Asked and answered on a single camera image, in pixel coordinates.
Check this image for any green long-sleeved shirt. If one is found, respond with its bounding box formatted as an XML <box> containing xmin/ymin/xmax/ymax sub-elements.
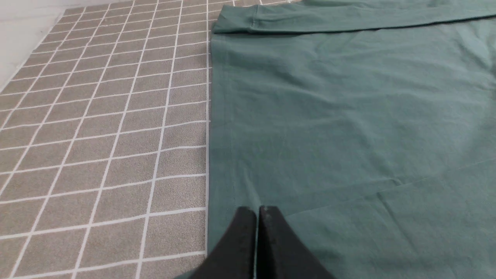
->
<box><xmin>174</xmin><ymin>0</ymin><xmax>496</xmax><ymax>279</ymax></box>

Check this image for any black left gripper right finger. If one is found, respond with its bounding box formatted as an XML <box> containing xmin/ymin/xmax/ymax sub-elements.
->
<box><xmin>257</xmin><ymin>206</ymin><xmax>335</xmax><ymax>279</ymax></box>

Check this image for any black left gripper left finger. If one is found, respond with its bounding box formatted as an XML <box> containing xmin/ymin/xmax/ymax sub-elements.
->
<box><xmin>190</xmin><ymin>207</ymin><xmax>257</xmax><ymax>279</ymax></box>

